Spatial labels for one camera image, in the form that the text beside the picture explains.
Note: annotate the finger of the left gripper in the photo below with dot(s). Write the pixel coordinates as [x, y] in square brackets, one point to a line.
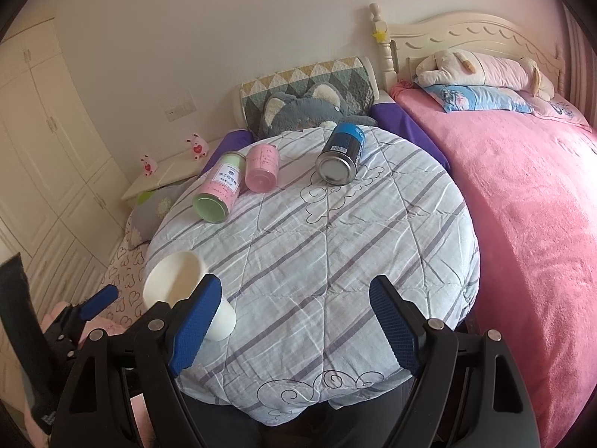
[88, 310]

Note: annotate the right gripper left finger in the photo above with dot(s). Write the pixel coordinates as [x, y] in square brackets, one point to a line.
[95, 409]

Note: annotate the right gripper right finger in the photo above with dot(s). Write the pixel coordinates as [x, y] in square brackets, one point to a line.
[468, 391]

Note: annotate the white paper cup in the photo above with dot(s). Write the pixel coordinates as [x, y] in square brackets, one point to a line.
[174, 278]

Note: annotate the heart patterned bed sheet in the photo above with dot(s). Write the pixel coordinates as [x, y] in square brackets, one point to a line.
[126, 271]

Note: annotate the cream wardrobe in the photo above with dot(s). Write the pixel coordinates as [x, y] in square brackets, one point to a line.
[61, 206]

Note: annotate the grey floral pillow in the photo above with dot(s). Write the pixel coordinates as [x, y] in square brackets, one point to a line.
[149, 213]

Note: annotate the striped white purple quilt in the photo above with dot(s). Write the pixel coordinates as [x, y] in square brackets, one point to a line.
[296, 263]

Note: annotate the small pink bunny figurine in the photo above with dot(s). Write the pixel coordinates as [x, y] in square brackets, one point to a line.
[149, 164]

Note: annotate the pink green labelled can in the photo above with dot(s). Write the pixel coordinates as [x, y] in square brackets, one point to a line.
[217, 195]

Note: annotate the cream bedside table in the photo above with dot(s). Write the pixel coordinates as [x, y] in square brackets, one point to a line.
[173, 169]

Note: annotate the large pink bunny figurine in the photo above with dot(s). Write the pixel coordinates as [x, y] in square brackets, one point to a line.
[199, 147]

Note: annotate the pink fleece blanket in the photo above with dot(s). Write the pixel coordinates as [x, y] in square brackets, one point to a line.
[529, 181]

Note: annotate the small pink can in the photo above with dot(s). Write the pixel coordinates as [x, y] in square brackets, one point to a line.
[262, 164]

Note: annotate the blue black metal can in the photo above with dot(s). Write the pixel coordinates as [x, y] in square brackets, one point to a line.
[338, 162]

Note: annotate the purple bolster cover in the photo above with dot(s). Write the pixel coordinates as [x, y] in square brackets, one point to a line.
[389, 115]

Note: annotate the grey bear plush toy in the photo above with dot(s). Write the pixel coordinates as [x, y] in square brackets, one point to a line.
[322, 103]

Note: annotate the blue cartoon pillow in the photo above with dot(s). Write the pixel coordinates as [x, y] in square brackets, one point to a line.
[473, 98]

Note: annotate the cream pink plush dog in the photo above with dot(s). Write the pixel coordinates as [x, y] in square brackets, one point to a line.
[466, 68]

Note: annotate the green diamond patterned cushion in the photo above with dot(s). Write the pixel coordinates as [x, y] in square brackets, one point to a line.
[353, 77]

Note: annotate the cream wooden headboard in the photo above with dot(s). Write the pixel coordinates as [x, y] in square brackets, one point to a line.
[409, 44]

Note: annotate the yellow star sticker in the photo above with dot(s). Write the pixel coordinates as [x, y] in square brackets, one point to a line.
[381, 36]

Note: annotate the white wall socket panel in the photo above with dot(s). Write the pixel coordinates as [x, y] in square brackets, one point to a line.
[179, 109]

